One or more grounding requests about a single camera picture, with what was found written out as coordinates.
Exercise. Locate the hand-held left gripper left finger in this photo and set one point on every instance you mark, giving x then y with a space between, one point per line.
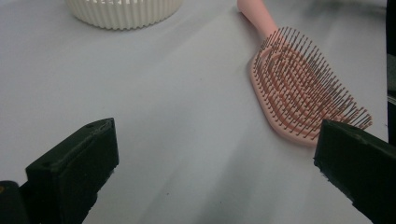
71 168

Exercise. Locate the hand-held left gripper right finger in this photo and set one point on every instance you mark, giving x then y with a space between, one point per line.
361 168

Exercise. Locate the pink hairbrush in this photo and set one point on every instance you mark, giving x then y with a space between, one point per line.
280 81

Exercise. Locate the white plastic basket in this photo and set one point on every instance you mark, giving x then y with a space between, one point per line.
124 15

